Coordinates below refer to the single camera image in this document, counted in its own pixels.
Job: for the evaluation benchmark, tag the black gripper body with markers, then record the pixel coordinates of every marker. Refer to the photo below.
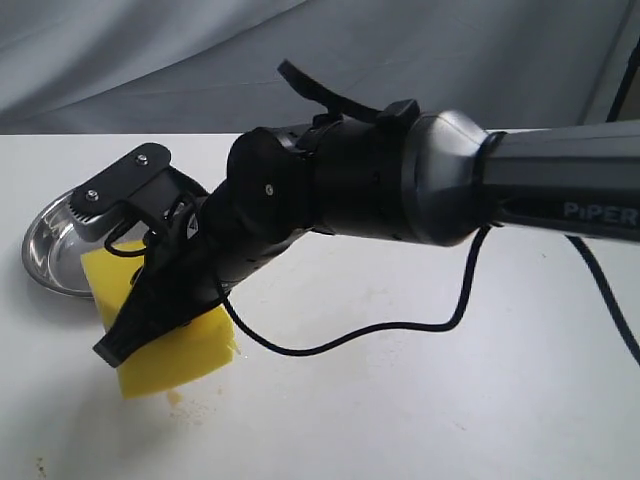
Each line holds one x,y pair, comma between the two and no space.
204,244

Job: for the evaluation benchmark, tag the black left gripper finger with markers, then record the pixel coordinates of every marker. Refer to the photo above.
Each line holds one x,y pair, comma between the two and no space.
140,321

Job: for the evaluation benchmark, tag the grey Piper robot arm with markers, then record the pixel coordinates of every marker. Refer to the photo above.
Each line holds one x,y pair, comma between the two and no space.
409,177

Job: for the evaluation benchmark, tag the round stainless steel dish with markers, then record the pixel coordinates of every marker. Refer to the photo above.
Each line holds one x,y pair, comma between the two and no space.
51,249

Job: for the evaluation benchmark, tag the grey fabric backdrop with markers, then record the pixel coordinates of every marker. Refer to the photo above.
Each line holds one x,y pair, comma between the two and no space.
124,67

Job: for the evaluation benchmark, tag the black stand pole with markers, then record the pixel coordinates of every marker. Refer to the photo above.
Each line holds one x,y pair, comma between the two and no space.
625,86

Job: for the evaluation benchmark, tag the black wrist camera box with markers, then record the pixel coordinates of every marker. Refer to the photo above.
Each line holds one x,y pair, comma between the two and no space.
139,187

